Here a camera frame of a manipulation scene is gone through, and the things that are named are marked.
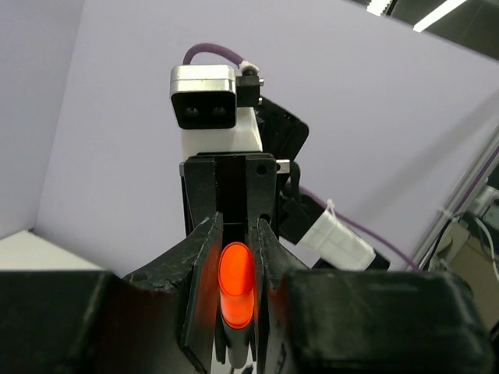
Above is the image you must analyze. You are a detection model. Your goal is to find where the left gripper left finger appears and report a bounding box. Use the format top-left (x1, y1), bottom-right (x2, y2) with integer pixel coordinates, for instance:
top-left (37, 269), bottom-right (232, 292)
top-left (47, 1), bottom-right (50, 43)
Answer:
top-left (1, 213), bottom-right (223, 373)

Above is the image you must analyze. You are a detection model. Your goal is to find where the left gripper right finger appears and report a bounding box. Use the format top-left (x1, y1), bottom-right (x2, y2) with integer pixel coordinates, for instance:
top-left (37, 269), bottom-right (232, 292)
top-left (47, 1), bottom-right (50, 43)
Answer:
top-left (250, 220), bottom-right (496, 373)

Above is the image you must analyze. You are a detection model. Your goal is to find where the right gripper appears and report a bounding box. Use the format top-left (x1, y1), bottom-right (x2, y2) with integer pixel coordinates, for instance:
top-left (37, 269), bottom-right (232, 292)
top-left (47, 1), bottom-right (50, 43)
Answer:
top-left (179, 152), bottom-right (291, 238)

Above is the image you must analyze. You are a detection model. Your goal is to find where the orange marker cap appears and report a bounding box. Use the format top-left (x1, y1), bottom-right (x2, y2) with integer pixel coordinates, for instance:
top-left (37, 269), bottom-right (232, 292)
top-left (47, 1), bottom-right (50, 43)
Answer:
top-left (218, 242), bottom-right (256, 330)

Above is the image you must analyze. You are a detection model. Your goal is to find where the orange highlighter marker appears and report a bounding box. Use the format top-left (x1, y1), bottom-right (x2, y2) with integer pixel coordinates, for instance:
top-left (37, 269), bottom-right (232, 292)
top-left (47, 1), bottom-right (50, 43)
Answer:
top-left (217, 318), bottom-right (253, 369)

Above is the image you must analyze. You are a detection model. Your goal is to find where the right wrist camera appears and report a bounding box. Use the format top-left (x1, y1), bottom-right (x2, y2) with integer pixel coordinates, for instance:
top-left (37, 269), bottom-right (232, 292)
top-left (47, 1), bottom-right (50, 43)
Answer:
top-left (169, 64), bottom-right (266, 161)

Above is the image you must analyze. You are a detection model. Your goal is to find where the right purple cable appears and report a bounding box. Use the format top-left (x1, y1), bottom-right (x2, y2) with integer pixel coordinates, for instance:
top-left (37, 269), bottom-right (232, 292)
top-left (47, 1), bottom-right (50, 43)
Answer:
top-left (182, 42), bottom-right (499, 273)

